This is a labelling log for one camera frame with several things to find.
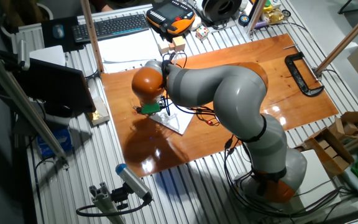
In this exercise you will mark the person's bare hand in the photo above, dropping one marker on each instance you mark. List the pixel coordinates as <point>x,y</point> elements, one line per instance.
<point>107,8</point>

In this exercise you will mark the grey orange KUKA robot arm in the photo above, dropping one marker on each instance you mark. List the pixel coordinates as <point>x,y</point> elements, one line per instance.
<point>238,96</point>

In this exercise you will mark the black computer keyboard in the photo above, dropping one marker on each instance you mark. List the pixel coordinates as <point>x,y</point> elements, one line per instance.
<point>110,27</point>

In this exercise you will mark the stack of white printed sheets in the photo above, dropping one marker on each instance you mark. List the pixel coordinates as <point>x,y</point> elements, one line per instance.
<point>129,49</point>

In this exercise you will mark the grey computer mouse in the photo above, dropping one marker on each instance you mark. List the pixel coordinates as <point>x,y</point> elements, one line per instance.
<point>58,31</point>

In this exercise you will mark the black orange teach pendant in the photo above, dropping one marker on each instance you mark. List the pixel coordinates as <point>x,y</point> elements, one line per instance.
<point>169,14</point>

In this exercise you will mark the black mouse pad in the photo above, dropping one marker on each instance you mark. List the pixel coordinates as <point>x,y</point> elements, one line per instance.
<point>50,42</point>

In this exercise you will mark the small wooden cube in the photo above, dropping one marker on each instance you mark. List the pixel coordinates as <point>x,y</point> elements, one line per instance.
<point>171,46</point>

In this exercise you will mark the white flat box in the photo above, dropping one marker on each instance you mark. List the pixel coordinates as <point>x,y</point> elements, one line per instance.
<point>47,55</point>

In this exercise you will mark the large wooden cube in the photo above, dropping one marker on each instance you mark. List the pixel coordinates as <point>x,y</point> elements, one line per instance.
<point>179,43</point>

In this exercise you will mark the white rounded object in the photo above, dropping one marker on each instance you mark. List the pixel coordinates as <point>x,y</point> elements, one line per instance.
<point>195,23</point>

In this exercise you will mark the black flat monitor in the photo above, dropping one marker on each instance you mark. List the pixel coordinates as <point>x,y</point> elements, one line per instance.
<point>57,87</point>

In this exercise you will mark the Rubik's cube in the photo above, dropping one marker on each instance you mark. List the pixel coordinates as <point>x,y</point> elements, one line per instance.
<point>202,33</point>

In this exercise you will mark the small box with gold foil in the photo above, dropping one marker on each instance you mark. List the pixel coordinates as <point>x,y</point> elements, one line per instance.
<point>99,113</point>

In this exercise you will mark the black filament spool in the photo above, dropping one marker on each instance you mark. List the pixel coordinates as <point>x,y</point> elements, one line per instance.
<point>221,9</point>

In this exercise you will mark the blue tissue pack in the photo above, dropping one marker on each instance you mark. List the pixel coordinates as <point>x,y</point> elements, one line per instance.
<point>54,143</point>

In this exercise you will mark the gold foil bag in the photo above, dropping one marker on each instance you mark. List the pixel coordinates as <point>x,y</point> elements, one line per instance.
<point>273,16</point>

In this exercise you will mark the black C-clamp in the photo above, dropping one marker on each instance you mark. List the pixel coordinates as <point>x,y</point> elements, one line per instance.
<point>298,77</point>

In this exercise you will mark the glossy brown wooden board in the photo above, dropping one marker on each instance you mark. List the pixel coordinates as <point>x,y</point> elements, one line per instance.
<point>291,102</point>

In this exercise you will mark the black chair base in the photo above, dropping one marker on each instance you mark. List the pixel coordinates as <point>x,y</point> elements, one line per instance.
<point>343,7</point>

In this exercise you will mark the open cardboard box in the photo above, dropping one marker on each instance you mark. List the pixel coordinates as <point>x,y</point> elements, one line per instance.
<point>337,146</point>

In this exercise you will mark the white rolled tube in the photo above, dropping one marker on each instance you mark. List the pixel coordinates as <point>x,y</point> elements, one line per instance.
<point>356,183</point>

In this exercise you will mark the wooden frame pole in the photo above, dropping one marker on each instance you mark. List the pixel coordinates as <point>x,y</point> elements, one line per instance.
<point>346,39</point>
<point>91,34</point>

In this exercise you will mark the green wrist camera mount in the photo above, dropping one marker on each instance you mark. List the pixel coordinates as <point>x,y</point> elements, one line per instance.
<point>150,108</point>

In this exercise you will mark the diagonal aluminium frame strut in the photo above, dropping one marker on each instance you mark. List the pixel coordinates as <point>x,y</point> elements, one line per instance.
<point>23,105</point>

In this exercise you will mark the aluminium profile post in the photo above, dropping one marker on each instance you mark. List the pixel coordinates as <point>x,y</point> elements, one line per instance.
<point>256,15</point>

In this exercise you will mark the silver depth camera blue end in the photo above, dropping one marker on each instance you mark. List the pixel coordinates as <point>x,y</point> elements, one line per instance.
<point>132,180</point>

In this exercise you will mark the aluminium profile camera stand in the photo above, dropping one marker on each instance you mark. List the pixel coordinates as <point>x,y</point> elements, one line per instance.
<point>104,202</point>

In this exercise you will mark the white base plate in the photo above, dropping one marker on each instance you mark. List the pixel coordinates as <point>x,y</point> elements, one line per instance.
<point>319,174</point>

